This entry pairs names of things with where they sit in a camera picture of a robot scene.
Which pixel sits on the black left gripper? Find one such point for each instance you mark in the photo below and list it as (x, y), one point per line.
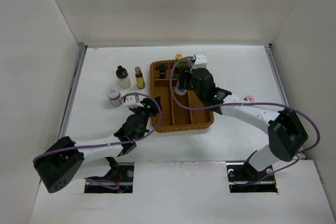
(154, 109)

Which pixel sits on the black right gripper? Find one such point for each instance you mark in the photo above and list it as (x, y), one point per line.
(185, 74)

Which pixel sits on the yellow cap sauce bottle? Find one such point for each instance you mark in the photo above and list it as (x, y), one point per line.
(178, 66)

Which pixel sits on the silver lid tall jar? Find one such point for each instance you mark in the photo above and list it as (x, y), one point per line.
(180, 91)

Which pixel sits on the small black cap bottle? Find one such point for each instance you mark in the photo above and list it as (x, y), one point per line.
(162, 71)

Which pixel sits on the black stopper white bottle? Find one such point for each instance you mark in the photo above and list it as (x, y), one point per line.
(123, 77)

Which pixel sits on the pink lid spice jar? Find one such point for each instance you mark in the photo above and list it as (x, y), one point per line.
(249, 98)

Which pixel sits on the black cap salt grinder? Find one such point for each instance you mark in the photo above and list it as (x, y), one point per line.
(190, 63)

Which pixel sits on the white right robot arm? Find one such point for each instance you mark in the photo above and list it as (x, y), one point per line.
(286, 134)

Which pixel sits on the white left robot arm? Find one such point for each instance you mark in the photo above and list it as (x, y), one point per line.
(68, 160)

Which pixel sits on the yellow label brown bottle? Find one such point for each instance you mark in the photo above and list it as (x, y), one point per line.
(139, 78)

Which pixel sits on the brown wicker divided tray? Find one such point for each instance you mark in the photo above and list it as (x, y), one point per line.
(174, 118)

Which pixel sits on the white lid brown jar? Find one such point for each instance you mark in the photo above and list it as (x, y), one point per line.
(114, 96)

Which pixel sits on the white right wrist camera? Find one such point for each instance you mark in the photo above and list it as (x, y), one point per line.
(200, 61)

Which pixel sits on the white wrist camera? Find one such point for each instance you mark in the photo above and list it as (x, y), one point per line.
(132, 102)
(200, 61)

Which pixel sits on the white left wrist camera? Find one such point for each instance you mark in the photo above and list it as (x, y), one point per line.
(132, 102)

